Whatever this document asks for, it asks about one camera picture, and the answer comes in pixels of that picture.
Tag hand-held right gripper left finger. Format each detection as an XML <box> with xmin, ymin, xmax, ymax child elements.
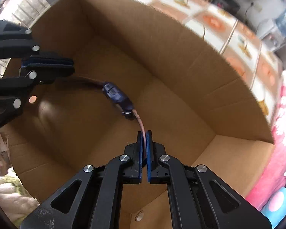
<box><xmin>20</xmin><ymin>131</ymin><xmax>143</xmax><ymax>229</ymax></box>

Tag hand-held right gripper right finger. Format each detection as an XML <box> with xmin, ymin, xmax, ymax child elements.
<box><xmin>147</xmin><ymin>130</ymin><xmax>271</xmax><ymax>229</ymax></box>

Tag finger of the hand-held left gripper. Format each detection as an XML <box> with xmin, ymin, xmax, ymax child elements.
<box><xmin>0</xmin><ymin>65</ymin><xmax>75</xmax><ymax>134</ymax></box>
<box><xmin>0</xmin><ymin>20</ymin><xmax>74</xmax><ymax>66</ymax></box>

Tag blue connector with pink cable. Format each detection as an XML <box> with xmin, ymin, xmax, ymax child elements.
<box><xmin>71</xmin><ymin>76</ymin><xmax>149</xmax><ymax>163</ymax></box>

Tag brown cardboard box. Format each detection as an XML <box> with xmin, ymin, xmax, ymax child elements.
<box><xmin>0</xmin><ymin>0</ymin><xmax>276</xmax><ymax>229</ymax></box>

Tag white balcony railing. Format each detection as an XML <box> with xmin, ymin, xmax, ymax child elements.
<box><xmin>12</xmin><ymin>0</ymin><xmax>50</xmax><ymax>27</ymax></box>

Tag beige green fuzzy cloth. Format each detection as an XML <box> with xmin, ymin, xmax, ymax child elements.
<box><xmin>0</xmin><ymin>169</ymin><xmax>41</xmax><ymax>220</ymax></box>

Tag light blue plush pillow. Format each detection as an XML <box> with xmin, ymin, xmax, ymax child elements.
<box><xmin>262</xmin><ymin>186</ymin><xmax>286</xmax><ymax>227</ymax></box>

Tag pink floral blanket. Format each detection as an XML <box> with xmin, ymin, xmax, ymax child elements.
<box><xmin>248</xmin><ymin>70</ymin><xmax>286</xmax><ymax>210</ymax></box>

